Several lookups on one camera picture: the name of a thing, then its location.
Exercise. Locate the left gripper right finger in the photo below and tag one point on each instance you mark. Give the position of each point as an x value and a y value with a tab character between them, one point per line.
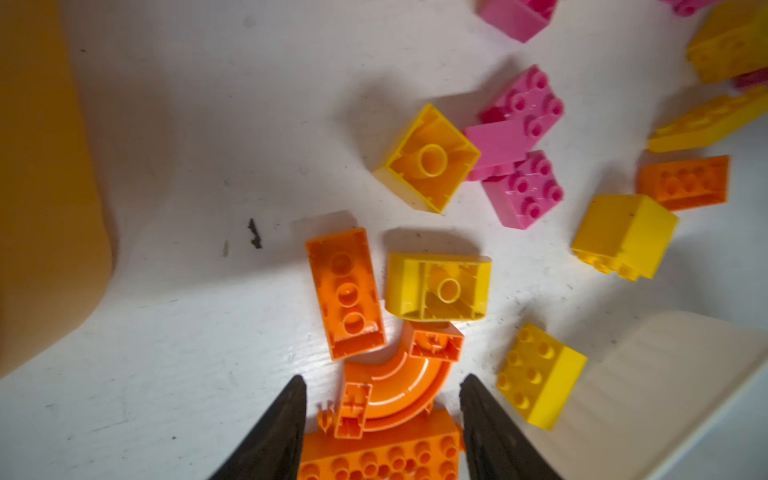
496	448

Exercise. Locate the pink lego lower brick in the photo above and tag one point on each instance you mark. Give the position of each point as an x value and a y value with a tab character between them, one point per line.
525	195

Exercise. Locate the pink lego far right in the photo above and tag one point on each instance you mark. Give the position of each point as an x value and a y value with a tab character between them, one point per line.
752	79

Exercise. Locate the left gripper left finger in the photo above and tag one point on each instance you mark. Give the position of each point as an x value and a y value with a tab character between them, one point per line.
273	447

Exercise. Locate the orange long studded lego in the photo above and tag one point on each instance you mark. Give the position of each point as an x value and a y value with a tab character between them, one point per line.
425	447

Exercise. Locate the pink lego cluster brick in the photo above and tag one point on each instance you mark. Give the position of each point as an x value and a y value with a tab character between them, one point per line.
501	145

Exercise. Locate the orange lego brick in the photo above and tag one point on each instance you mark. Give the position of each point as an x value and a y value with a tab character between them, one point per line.
346	290
686	184

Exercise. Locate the narrow yellow bin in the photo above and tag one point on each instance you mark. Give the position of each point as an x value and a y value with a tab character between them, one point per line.
56	254

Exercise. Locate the pink lego studded brick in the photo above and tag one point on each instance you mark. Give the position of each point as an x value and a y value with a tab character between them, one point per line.
527	104

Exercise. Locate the small yellow lego brick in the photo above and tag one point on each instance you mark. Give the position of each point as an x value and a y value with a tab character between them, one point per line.
538	376

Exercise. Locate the yellow lego hollow brick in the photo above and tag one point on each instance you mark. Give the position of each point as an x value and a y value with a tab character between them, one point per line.
428	162

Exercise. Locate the orange curved lego piece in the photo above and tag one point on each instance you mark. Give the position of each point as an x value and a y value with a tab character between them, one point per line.
378	397

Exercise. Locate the yellow lego slope brick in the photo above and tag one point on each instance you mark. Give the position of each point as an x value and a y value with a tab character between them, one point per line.
624	234

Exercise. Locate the yellow lego arch brick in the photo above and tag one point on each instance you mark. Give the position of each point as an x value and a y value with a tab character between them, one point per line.
435	288

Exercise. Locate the yellow lego large slope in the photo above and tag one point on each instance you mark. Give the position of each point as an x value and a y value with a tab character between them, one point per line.
731	41

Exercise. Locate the white tray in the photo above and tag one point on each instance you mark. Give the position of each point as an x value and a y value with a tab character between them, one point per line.
636	412

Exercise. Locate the pink lego right brick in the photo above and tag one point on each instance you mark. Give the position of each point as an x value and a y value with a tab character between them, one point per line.
686	8

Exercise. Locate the yellow long flat lego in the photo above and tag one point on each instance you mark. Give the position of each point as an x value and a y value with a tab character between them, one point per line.
711	122

